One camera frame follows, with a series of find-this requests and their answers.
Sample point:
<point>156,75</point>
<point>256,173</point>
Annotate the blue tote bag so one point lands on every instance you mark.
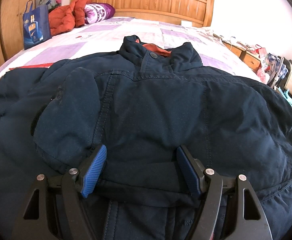
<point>35,27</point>

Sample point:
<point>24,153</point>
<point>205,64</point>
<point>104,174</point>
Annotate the patchwork quilt bed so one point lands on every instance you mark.
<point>98,35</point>

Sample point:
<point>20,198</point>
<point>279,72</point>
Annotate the wooden nightstand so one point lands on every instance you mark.
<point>251,60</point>
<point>232,48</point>

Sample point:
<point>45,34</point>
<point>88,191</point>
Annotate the blue plaid cloth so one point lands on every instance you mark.
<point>276,67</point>

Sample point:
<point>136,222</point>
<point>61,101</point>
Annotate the wooden headboard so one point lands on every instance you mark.
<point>148,2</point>

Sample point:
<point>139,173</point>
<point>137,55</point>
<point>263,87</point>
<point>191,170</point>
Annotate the light blue plastic bag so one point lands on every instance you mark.
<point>286,96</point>

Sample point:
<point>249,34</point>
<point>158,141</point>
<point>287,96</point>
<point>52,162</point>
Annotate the navy padded jacket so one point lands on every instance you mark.
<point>161,110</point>

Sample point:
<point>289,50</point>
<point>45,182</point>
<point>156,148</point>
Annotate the orange padded jacket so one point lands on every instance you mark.
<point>63,20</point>

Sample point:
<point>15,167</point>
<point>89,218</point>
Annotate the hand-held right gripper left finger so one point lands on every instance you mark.
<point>93,172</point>

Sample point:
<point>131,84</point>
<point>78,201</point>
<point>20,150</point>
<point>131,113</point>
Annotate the white wall socket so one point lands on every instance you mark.
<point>186,23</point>

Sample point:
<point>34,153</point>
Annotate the wooden wardrobe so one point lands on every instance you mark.
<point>10,25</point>

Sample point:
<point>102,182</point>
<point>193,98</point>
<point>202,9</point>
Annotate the purple floral blanket roll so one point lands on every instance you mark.
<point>98,12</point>

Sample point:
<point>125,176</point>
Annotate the pink floral bag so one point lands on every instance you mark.
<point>262,76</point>

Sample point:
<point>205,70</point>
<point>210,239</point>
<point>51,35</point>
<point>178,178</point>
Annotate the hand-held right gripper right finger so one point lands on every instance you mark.
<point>188,175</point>

